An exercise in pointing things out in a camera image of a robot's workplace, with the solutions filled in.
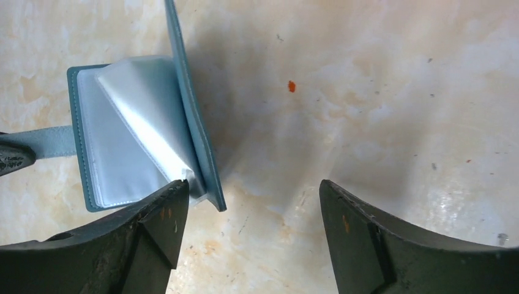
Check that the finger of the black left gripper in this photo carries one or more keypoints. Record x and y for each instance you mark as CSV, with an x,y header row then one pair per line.
x,y
15,156

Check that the teal card holder wallet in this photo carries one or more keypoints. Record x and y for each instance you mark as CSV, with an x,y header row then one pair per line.
x,y
136,126

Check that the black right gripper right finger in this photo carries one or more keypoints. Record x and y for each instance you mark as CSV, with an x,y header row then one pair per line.
x,y
373,251

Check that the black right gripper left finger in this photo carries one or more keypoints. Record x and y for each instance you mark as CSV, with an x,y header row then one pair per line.
x,y
133,250

